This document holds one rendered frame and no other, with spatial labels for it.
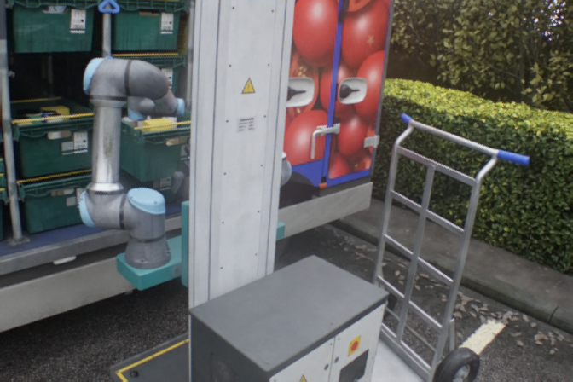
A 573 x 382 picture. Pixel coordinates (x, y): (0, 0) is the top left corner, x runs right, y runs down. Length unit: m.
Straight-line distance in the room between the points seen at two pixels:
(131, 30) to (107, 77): 0.87
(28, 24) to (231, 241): 1.24
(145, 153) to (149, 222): 0.69
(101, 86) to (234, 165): 0.47
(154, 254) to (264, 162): 0.46
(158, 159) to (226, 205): 0.76
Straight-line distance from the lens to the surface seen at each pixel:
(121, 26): 2.34
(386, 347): 2.78
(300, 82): 2.86
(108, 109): 1.54
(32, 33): 2.20
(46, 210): 2.38
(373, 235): 3.87
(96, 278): 2.44
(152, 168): 2.22
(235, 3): 1.40
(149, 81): 1.51
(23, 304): 2.37
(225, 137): 1.44
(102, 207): 1.55
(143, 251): 1.58
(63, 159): 2.33
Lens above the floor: 1.68
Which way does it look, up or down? 16 degrees down
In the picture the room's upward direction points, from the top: 5 degrees clockwise
